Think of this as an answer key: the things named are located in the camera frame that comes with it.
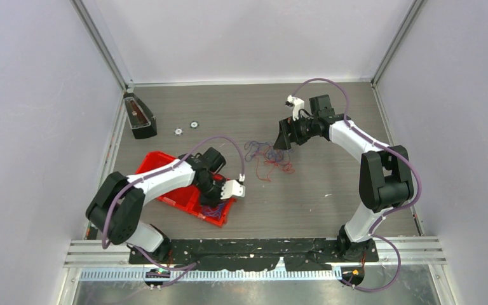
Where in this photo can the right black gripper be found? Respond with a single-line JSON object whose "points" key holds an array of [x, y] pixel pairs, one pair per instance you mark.
{"points": [[287, 126]]}

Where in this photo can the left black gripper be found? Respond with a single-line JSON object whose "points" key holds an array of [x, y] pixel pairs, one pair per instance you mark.
{"points": [[213, 201]]}

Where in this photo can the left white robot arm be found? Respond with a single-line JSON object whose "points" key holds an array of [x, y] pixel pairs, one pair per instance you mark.
{"points": [[117, 206]]}

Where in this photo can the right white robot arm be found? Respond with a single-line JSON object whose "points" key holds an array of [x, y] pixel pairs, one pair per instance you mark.
{"points": [[385, 180]]}

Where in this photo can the red three-compartment bin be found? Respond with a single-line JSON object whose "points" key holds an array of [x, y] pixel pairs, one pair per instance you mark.
{"points": [[186, 199]]}

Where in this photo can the small silver gear left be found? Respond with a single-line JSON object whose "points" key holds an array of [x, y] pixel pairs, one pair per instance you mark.
{"points": [[178, 131]]}

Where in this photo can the small silver gear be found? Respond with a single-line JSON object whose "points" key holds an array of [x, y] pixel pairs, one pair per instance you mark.
{"points": [[194, 124], [178, 131]]}

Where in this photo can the small silver gear right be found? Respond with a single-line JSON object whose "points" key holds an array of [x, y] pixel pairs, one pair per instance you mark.
{"points": [[194, 124]]}

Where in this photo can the black wedge stand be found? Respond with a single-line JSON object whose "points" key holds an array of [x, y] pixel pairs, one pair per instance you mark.
{"points": [[142, 120]]}

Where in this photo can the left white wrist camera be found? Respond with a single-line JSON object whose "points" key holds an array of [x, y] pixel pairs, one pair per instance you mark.
{"points": [[233, 188]]}

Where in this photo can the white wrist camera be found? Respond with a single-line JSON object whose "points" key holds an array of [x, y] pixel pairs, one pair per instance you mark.
{"points": [[233, 188], [295, 104]]}

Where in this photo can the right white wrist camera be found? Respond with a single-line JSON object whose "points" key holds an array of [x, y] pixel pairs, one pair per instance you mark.
{"points": [[295, 104]]}

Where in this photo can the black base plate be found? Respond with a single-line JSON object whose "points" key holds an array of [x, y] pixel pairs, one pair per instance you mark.
{"points": [[264, 254]]}

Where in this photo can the slotted cable duct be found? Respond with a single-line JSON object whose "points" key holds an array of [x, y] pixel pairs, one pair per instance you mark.
{"points": [[153, 275]]}

